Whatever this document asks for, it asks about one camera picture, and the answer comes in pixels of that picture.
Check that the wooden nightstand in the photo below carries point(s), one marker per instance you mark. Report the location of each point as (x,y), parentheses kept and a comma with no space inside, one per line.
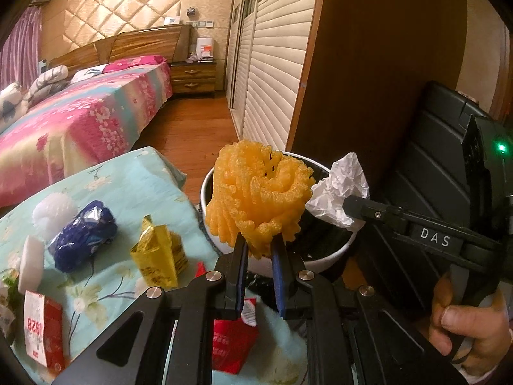
(194,78)

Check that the blue plastic wrapper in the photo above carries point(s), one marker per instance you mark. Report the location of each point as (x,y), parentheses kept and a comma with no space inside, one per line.
(80,236)

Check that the bed with pink floral sheet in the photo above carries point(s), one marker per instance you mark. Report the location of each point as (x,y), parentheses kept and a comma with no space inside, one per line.
(80,120)

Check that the wooden headboard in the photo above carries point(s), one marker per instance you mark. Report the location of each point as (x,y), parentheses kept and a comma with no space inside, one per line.
(140,42)

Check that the yellow foil packet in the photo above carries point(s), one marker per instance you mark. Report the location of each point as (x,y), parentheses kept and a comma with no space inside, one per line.
(158,256)

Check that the white red box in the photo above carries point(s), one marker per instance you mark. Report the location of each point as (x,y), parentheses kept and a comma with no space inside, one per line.
(205,50)

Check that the red white carton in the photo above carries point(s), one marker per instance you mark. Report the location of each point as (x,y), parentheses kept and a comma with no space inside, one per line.
(48,337)

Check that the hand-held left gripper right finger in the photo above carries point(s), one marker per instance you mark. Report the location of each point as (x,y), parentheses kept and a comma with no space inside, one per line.
(280,284)

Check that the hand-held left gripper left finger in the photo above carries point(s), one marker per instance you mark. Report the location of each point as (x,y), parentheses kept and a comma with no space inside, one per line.
(241,282)

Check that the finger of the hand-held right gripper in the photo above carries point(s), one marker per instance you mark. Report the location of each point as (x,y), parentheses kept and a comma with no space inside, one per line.
(376,212)

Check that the folded white blue floral quilt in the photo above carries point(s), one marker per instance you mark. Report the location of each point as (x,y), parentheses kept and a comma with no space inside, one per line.
(44,84)

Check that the pink curtain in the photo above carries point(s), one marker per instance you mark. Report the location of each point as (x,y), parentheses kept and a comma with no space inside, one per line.
(20,48)

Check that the black ribbed suitcase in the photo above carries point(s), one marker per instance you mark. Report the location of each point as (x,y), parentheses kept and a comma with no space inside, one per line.
(433,148)

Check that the white paper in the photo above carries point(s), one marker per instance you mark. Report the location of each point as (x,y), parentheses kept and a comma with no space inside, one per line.
(340,184)

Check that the orange foam fruit net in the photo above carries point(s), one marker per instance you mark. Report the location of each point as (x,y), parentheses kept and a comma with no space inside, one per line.
(256,192)

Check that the teal floral tablecloth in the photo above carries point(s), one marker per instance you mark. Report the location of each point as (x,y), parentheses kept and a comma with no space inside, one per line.
(132,184)

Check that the white round trash bin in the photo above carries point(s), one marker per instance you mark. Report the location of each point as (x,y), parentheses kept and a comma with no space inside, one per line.
(320,260)

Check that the wooden wardrobe with louvered doors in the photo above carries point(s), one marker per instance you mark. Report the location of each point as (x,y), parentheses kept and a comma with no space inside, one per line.
(360,68)

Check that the person's right hand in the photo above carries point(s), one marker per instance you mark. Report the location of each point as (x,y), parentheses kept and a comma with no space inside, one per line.
(461,321)

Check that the white blue pillow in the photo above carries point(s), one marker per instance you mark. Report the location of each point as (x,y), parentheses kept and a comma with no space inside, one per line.
(91,74)

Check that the wall switch row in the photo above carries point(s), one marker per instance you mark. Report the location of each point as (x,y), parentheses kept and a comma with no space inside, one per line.
(203,23)

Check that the red paper packet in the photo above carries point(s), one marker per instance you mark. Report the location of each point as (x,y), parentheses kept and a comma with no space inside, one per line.
(230,345)

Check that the white foam block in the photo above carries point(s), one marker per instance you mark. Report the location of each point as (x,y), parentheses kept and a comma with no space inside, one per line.
(31,262)

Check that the white foam fruit net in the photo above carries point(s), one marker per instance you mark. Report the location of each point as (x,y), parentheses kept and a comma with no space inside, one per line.
(54,212)

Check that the white wall control panel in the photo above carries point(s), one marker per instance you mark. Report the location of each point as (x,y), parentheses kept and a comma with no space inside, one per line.
(172,21)

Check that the green snack packet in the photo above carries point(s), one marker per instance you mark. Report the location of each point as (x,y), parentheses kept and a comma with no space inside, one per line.
(8,292)

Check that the pink floral pillow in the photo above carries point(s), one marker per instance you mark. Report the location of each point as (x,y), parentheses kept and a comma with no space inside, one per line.
(140,61)

